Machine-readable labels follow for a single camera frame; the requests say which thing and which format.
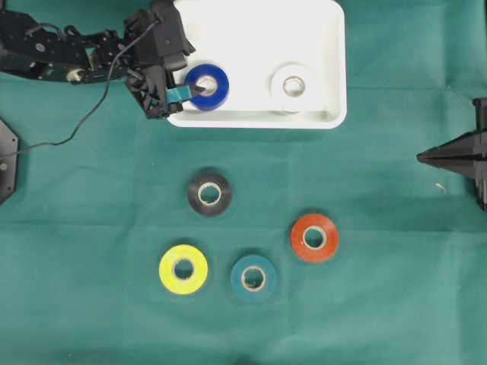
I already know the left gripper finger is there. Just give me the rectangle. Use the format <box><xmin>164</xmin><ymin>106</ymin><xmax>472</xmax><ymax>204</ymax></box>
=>
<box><xmin>166</xmin><ymin>84</ymin><xmax>206</xmax><ymax>104</ymax></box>

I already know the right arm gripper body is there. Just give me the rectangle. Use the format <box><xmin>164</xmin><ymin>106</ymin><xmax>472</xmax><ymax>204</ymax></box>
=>
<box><xmin>473</xmin><ymin>97</ymin><xmax>486</xmax><ymax>211</ymax></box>

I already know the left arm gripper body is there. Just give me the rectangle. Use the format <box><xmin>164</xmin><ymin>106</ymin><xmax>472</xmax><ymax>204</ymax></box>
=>
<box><xmin>124</xmin><ymin>1</ymin><xmax>196</xmax><ymax>119</ymax></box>

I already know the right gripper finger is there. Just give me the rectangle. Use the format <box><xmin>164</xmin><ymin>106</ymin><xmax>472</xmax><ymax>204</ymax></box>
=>
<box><xmin>417</xmin><ymin>156</ymin><xmax>479</xmax><ymax>177</ymax></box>
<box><xmin>417</xmin><ymin>132</ymin><xmax>480</xmax><ymax>158</ymax></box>

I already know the blue tape roll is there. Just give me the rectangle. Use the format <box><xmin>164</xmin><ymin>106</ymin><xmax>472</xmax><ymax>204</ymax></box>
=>
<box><xmin>184</xmin><ymin>64</ymin><xmax>230</xmax><ymax>111</ymax></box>

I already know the white tape roll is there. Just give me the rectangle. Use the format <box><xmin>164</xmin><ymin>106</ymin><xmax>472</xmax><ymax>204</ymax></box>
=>
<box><xmin>269</xmin><ymin>62</ymin><xmax>317</xmax><ymax>113</ymax></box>

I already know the red tape roll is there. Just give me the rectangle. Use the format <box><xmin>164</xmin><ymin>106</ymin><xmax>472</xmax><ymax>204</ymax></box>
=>
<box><xmin>290</xmin><ymin>214</ymin><xmax>339</xmax><ymax>263</ymax></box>

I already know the yellow tape roll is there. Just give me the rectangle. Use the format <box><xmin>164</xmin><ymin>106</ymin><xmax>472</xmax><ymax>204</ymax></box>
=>
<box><xmin>159</xmin><ymin>244</ymin><xmax>209</xmax><ymax>295</ymax></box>

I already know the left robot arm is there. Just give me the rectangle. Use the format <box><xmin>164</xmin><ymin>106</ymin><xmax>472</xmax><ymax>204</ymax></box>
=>
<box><xmin>1</xmin><ymin>1</ymin><xmax>204</xmax><ymax>119</ymax></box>

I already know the white plastic case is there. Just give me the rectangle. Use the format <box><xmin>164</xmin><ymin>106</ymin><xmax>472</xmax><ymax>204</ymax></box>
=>
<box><xmin>170</xmin><ymin>1</ymin><xmax>347</xmax><ymax>129</ymax></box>

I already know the black tape roll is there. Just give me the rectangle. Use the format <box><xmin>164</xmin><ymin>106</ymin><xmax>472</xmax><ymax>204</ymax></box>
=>
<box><xmin>186</xmin><ymin>170</ymin><xmax>232</xmax><ymax>217</ymax></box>

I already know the green tape roll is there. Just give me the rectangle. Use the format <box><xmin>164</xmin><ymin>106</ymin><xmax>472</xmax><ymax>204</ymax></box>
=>
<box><xmin>231</xmin><ymin>255</ymin><xmax>278</xmax><ymax>303</ymax></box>

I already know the black cable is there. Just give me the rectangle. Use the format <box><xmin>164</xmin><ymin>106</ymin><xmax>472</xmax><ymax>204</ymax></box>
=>
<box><xmin>0</xmin><ymin>21</ymin><xmax>159</xmax><ymax>160</ymax></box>

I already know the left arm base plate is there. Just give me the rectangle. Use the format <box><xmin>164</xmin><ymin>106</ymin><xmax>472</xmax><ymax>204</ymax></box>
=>
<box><xmin>0</xmin><ymin>119</ymin><xmax>18</xmax><ymax>204</ymax></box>

